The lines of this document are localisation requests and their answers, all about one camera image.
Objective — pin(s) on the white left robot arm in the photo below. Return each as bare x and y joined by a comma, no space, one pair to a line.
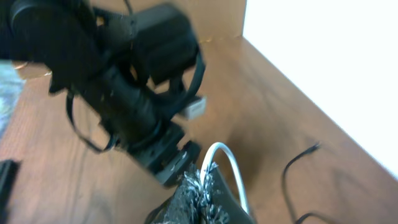
136,70

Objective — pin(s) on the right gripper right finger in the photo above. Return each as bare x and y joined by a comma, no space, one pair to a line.
218,204

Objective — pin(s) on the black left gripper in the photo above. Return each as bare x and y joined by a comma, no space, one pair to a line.
162,157

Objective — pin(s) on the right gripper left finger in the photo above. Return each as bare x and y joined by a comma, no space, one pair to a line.
183,206

